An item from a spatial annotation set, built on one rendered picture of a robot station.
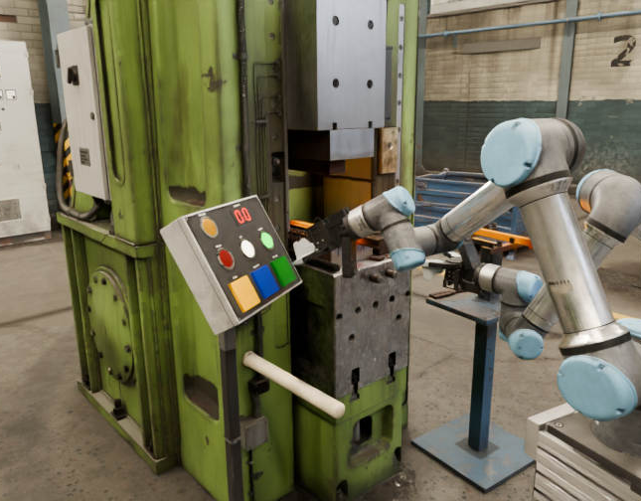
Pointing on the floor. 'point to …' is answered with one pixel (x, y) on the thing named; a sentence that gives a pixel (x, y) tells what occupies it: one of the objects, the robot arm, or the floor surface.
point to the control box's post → (231, 413)
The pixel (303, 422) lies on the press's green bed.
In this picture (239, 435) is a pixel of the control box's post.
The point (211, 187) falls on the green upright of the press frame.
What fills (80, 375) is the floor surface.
